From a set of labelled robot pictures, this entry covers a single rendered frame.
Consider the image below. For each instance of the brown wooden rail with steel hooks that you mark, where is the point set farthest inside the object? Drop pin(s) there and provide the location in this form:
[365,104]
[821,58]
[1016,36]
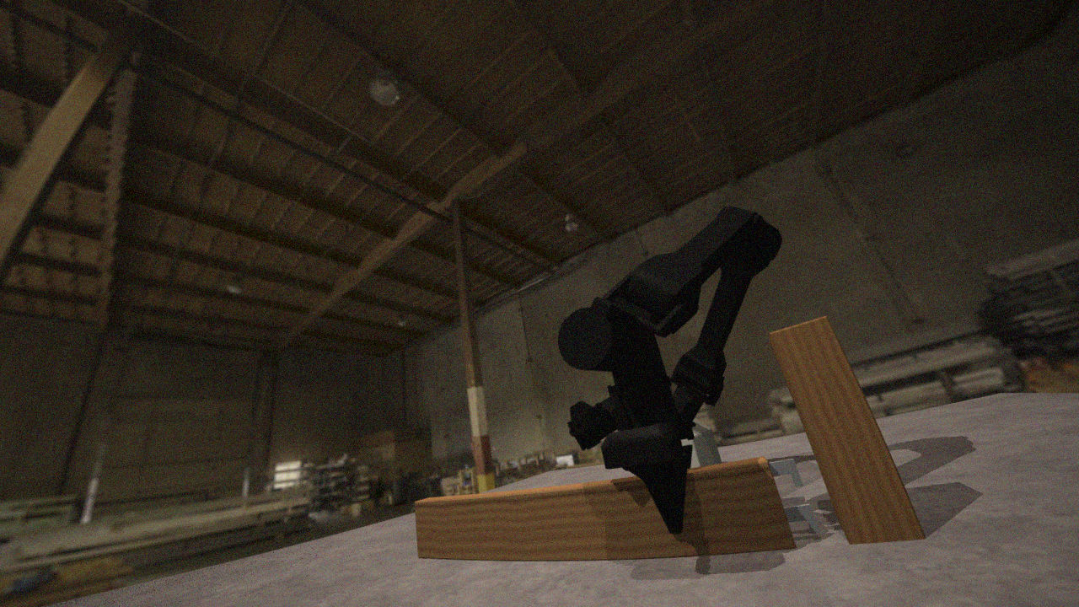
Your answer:
[730,508]

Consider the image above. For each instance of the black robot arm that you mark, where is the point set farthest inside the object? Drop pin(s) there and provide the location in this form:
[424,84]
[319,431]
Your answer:
[659,296]

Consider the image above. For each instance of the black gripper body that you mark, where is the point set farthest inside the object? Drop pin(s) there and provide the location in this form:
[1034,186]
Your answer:
[656,427]

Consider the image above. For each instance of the dark brown wooden post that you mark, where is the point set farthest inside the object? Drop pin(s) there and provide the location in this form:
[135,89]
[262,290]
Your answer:
[864,486]

